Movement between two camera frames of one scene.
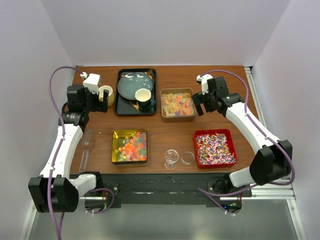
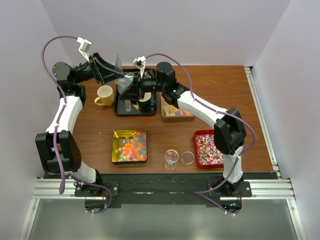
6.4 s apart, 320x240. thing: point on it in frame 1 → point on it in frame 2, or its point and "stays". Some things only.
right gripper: (199, 98) → (141, 85)
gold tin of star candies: (129, 146) stays
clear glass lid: (187, 158) stays
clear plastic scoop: (88, 139) → (123, 82)
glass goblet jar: (171, 157) stays
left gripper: (100, 106) → (105, 71)
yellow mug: (111, 96) stays
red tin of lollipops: (214, 148) stays
